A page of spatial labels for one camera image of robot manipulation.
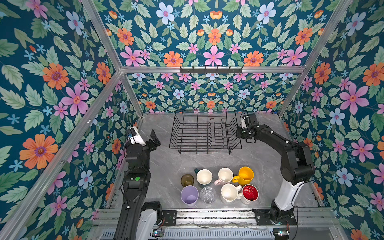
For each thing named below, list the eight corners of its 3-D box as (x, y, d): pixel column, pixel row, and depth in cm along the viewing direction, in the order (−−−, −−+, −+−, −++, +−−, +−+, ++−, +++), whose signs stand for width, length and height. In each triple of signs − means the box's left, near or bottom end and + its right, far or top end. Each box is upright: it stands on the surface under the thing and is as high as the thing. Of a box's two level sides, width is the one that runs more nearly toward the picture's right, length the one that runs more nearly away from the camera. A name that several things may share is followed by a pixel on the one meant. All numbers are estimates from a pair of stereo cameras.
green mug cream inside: (194, 190, 84) (193, 183, 75) (195, 176, 90) (194, 168, 81) (212, 190, 84) (213, 183, 75) (211, 176, 90) (212, 168, 81)
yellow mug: (231, 186, 86) (234, 179, 78) (230, 173, 91) (232, 166, 83) (250, 186, 86) (255, 179, 78) (248, 173, 91) (252, 166, 83)
